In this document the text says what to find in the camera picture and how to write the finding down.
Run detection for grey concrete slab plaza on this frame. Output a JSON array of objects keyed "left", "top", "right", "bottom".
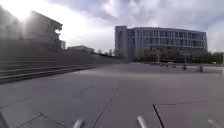
[{"left": 0, "top": 62, "right": 224, "bottom": 128}]

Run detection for low distant building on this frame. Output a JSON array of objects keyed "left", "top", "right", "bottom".
[{"left": 66, "top": 44, "right": 96, "bottom": 54}]

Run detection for large grey glass-fronted building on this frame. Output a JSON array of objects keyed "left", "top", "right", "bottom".
[{"left": 114, "top": 25, "right": 209, "bottom": 63}]

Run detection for row of trees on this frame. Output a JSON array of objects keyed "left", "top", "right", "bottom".
[{"left": 136, "top": 47, "right": 224, "bottom": 64}]

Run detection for robot's own part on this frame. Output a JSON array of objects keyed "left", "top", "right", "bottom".
[
  {"left": 72, "top": 119, "right": 84, "bottom": 128},
  {"left": 136, "top": 115, "right": 149, "bottom": 128}
]

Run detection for wide grey stone steps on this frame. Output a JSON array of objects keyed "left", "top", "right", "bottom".
[{"left": 0, "top": 39, "right": 129, "bottom": 84}]

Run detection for dark angular building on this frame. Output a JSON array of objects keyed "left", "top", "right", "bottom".
[{"left": 0, "top": 5, "right": 67, "bottom": 51}]

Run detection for row of dark bollards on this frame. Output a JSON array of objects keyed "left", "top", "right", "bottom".
[{"left": 159, "top": 61, "right": 205, "bottom": 73}]

